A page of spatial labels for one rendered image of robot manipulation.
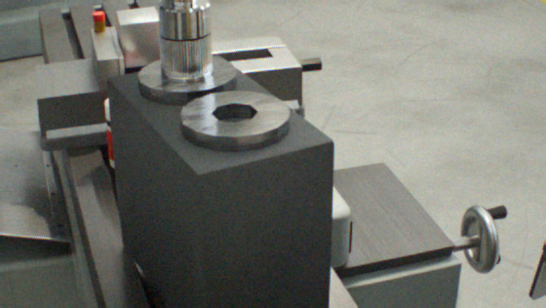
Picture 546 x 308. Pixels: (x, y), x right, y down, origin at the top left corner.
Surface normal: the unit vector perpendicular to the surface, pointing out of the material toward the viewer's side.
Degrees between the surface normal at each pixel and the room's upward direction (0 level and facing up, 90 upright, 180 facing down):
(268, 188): 90
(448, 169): 0
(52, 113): 90
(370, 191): 0
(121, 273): 0
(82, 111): 90
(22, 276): 90
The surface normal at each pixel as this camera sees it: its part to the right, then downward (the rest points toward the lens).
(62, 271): 0.29, 0.43
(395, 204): -0.01, -0.89
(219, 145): -0.11, 0.45
